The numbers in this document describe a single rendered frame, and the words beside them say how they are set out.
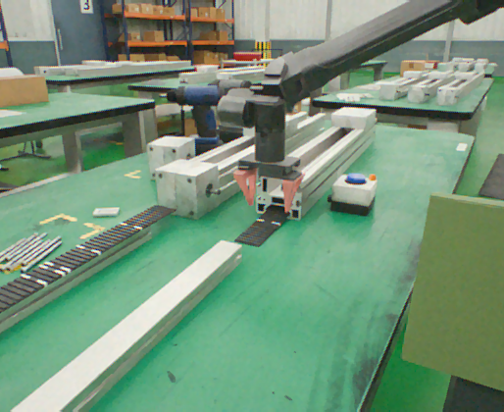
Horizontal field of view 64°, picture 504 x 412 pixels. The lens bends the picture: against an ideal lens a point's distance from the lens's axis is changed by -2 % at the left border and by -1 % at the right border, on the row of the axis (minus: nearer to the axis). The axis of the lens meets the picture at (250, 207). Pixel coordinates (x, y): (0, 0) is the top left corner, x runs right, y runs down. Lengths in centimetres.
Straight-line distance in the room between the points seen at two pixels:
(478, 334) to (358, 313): 16
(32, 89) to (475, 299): 264
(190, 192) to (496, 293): 57
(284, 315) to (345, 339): 9
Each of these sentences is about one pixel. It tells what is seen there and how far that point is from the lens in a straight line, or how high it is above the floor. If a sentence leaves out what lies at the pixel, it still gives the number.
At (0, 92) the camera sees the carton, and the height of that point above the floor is 86.
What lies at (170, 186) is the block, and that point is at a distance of 86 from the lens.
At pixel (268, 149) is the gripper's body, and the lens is 74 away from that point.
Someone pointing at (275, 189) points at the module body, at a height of 82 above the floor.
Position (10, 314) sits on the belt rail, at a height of 79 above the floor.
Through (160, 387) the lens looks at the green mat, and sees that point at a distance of 48.
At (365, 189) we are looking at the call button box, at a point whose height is 84.
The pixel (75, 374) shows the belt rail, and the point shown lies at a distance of 48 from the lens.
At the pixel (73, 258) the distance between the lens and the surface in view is 68.
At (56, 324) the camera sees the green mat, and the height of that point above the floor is 78.
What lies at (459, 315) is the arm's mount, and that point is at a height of 86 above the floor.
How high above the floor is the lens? 112
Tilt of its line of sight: 22 degrees down
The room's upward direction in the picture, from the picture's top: straight up
